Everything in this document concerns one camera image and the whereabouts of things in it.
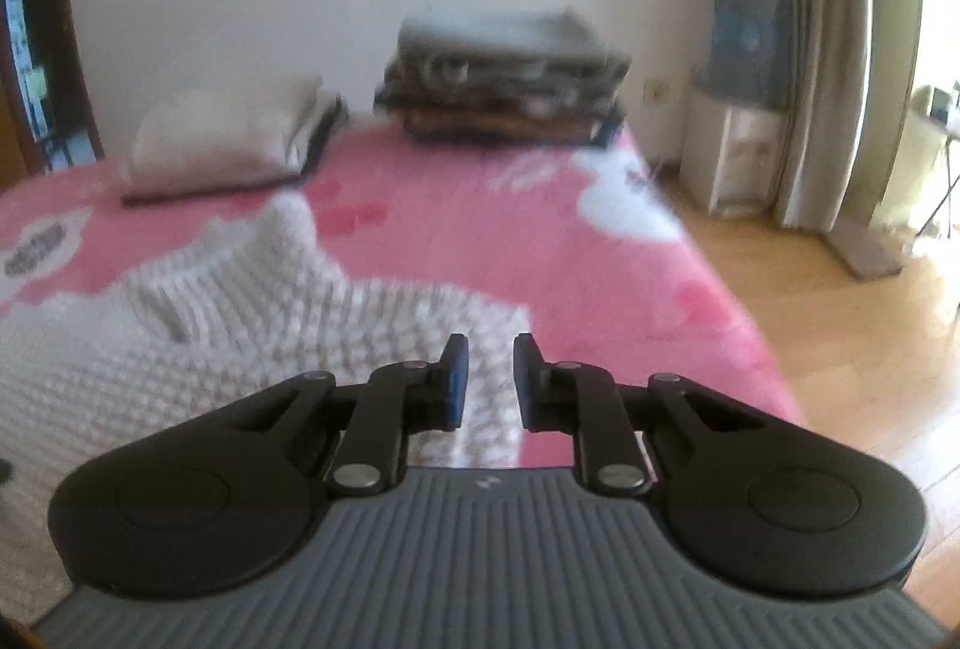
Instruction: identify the pink floral blanket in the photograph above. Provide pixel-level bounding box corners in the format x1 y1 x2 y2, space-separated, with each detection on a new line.
0 120 807 470

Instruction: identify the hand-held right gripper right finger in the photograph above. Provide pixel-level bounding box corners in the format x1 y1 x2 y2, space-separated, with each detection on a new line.
512 332 751 498

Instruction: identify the beige white houndstooth knit cardigan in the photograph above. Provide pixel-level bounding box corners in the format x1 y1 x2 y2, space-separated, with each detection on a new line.
0 195 535 620

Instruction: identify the white water dispenser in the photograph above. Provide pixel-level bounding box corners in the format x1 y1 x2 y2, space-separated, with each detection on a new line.
679 83 788 219

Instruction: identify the folded beige clothes stack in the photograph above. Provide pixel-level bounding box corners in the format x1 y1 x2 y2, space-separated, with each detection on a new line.
120 94 350 208

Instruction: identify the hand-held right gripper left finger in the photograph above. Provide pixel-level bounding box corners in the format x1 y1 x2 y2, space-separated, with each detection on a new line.
232 332 472 498

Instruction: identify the brown board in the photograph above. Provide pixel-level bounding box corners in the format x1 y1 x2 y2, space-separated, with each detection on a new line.
825 218 901 281

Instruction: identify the beige curtain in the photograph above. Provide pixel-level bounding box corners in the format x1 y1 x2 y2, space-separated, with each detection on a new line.
765 0 927 238

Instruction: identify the blue water bottle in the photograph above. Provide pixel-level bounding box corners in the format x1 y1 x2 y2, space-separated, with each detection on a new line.
709 0 800 110

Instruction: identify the folding table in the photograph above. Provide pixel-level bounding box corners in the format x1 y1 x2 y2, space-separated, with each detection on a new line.
874 83 960 245

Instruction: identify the stack of folded clothes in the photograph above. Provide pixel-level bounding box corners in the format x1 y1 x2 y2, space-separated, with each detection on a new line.
373 4 631 148

